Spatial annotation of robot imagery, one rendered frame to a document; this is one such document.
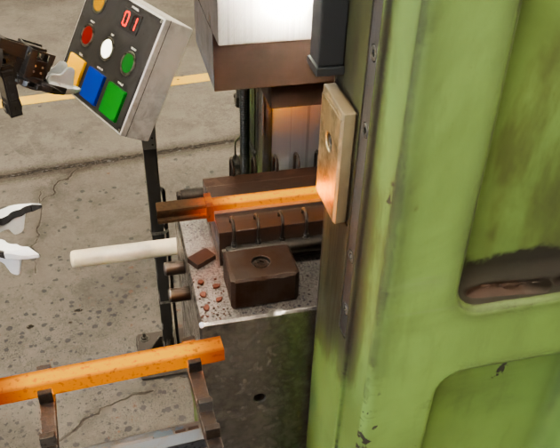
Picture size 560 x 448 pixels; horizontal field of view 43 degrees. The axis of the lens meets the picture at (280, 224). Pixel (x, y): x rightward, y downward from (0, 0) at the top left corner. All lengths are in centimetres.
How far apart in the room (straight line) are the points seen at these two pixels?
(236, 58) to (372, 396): 54
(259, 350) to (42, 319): 145
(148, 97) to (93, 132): 202
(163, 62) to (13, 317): 131
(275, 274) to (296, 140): 40
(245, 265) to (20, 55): 65
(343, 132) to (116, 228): 215
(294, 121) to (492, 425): 70
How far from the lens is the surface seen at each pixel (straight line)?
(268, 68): 113
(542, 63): 87
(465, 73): 76
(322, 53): 92
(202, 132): 359
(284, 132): 150
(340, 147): 91
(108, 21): 179
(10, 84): 156
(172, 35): 163
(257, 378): 134
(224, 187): 140
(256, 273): 121
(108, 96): 170
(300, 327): 127
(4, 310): 270
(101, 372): 106
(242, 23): 104
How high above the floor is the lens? 177
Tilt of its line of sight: 37 degrees down
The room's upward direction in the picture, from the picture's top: 2 degrees clockwise
